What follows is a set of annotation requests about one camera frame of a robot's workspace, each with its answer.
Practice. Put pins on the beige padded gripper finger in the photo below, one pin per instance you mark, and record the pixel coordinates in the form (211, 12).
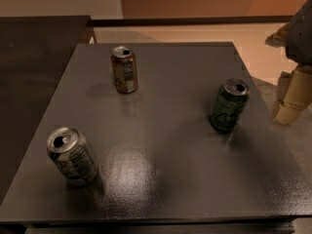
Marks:
(293, 95)

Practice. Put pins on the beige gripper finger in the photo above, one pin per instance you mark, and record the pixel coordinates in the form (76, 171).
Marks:
(278, 38)

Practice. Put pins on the grey robot gripper body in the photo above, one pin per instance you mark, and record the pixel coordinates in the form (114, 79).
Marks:
(301, 38)

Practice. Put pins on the green soda can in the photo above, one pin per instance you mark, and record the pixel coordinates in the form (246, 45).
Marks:
(232, 98)

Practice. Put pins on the orange soda can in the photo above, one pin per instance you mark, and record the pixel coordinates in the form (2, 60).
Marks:
(124, 66)

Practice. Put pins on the silver white soda can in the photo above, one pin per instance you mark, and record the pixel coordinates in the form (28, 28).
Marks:
(68, 149)

